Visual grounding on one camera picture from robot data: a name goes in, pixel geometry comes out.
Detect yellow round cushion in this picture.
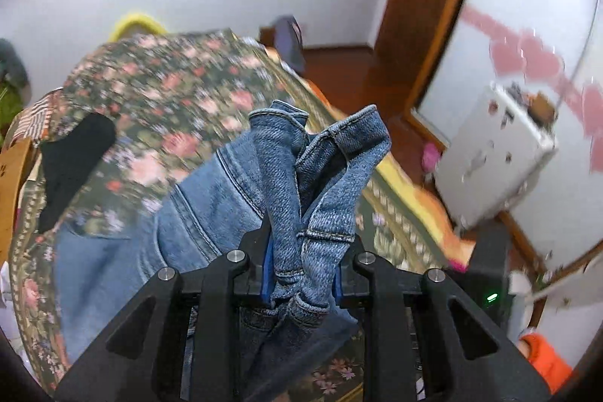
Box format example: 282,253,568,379
108,12,168,43

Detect black folded garment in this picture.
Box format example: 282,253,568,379
38,113,116,234

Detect black camera box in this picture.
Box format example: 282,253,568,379
445,220,512,332

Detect blue denim jeans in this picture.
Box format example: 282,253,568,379
54,101,390,401

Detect brown wooden door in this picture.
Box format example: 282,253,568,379
371,0,487,121

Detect wooden headboard panel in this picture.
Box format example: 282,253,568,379
0,138,34,264

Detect pink object on floor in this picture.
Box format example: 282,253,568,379
421,142,442,174

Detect green bag with clutter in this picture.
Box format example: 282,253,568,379
0,39,29,140

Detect floral green bedspread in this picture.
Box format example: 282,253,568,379
8,29,449,398

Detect orange sleeve forearm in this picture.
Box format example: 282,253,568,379
516,332,572,394

